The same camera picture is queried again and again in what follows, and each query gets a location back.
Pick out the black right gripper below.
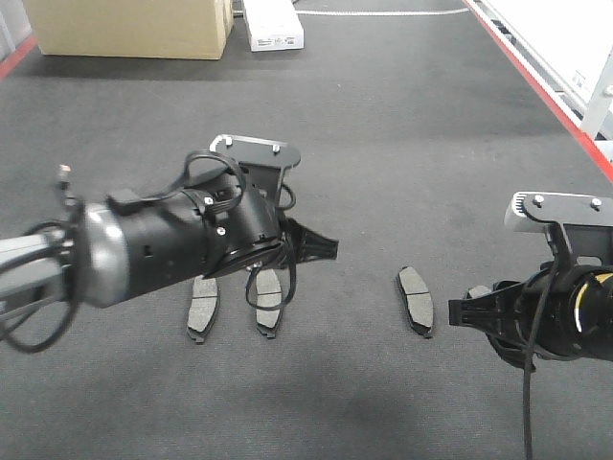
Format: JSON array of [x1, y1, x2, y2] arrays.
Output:
[[447, 265, 612, 368]]

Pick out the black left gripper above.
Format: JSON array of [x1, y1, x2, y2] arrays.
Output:
[[184, 166, 339, 278]]

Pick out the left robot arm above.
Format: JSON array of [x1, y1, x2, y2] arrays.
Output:
[[1, 154, 338, 354]]

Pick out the white long box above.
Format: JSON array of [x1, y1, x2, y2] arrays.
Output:
[[242, 0, 305, 53]]

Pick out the cardboard box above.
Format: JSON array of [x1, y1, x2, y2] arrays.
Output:
[[23, 0, 234, 60]]

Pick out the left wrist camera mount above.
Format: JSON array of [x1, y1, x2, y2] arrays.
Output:
[[210, 134, 301, 211]]

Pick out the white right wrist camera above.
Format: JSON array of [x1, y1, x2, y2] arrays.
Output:
[[504, 191, 612, 267]]

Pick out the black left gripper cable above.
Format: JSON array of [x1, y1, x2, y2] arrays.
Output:
[[143, 150, 299, 311]]

